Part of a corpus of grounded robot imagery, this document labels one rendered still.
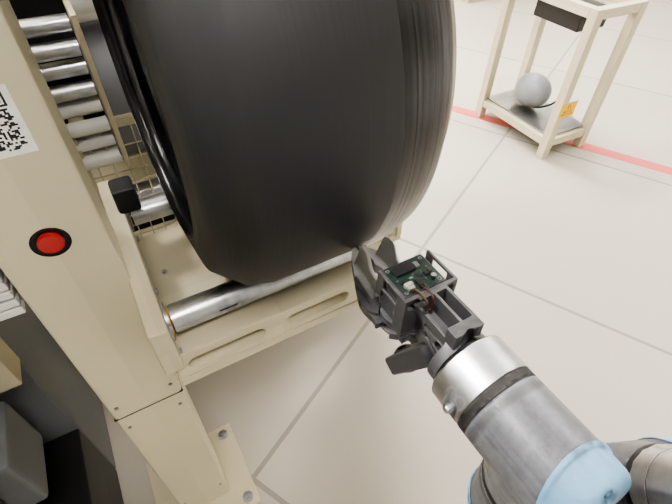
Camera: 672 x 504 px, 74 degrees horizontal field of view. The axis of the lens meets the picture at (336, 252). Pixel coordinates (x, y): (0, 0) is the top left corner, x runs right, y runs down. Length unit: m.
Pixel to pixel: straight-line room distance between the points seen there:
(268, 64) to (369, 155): 0.14
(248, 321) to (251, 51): 0.46
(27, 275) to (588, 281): 2.03
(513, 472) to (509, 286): 1.65
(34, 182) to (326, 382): 1.25
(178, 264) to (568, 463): 0.74
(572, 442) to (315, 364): 1.33
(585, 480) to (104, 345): 0.67
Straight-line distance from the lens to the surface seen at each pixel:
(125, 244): 0.80
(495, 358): 0.46
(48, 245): 0.66
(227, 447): 1.58
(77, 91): 1.00
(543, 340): 1.93
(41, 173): 0.61
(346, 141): 0.44
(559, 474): 0.43
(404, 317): 0.49
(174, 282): 0.91
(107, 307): 0.76
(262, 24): 0.39
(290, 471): 1.54
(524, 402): 0.45
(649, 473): 0.55
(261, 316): 0.74
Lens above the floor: 1.45
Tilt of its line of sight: 45 degrees down
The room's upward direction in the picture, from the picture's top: 1 degrees clockwise
